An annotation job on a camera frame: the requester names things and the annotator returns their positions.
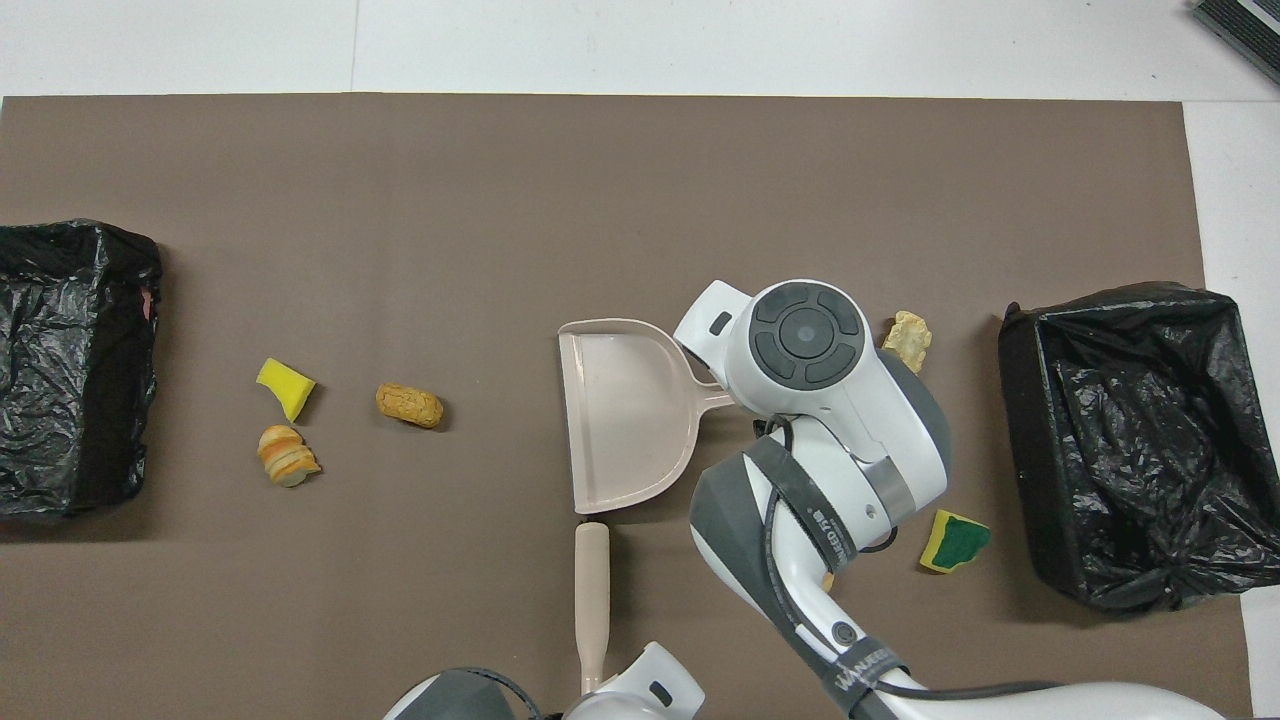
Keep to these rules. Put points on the beige plastic dustpan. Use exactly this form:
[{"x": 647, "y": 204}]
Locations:
[{"x": 625, "y": 420}]

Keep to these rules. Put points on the brown bread roll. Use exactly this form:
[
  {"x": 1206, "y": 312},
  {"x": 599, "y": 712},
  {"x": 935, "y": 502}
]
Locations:
[{"x": 410, "y": 405}]

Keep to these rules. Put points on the beige hand brush black bristles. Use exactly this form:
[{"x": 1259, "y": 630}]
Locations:
[{"x": 592, "y": 590}]

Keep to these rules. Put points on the yellow sponge wedge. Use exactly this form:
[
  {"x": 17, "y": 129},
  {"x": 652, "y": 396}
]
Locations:
[{"x": 286, "y": 386}]

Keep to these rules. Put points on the green and yellow sponge piece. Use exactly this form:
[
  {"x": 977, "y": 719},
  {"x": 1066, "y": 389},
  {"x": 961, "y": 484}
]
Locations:
[{"x": 955, "y": 542}]

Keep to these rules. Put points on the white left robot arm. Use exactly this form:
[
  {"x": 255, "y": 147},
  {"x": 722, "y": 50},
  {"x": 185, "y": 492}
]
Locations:
[{"x": 620, "y": 700}]

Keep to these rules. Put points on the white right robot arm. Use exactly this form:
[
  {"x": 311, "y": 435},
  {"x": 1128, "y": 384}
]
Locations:
[{"x": 850, "y": 420}]

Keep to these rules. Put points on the bin with knotted black bag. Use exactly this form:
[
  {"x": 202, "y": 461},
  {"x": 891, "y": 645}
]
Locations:
[{"x": 1130, "y": 450}]

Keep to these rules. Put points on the brown table mat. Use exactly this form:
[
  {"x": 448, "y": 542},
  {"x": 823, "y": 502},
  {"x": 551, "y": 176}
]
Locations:
[{"x": 500, "y": 200}]

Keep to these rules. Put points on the pale cream bread chunk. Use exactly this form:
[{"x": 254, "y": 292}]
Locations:
[{"x": 910, "y": 338}]

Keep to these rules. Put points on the dark ribbed panel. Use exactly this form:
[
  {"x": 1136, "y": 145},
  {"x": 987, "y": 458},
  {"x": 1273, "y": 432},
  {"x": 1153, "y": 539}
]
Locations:
[{"x": 1245, "y": 25}]

